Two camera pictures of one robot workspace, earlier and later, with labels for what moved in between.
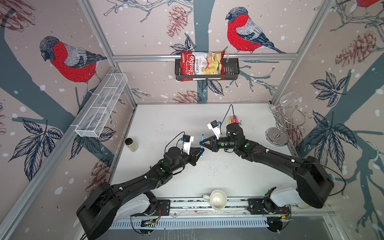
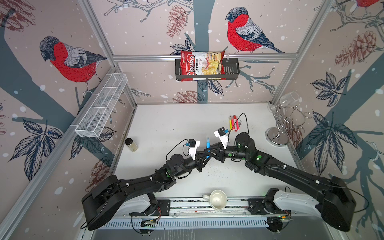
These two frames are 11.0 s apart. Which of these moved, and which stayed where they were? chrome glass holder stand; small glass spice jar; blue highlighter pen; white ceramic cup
Moved: blue highlighter pen
Stayed: white ceramic cup; small glass spice jar; chrome glass holder stand
